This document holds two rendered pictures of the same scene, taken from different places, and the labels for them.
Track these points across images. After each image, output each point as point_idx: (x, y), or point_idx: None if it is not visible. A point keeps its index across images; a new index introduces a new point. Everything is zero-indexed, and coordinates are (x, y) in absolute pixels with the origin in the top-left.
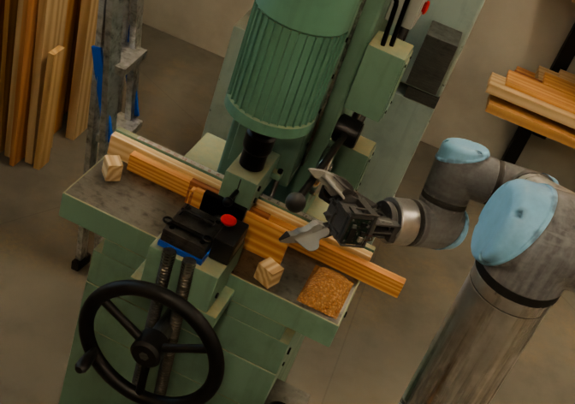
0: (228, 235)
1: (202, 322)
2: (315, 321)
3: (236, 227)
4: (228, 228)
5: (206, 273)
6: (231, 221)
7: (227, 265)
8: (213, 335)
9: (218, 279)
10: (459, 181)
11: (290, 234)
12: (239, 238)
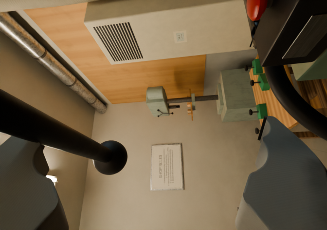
0: (262, 36)
1: (291, 116)
2: None
3: (277, 10)
4: (267, 12)
5: (291, 64)
6: (249, 13)
7: (317, 59)
8: (311, 131)
9: (300, 80)
10: None
11: (261, 137)
12: (270, 48)
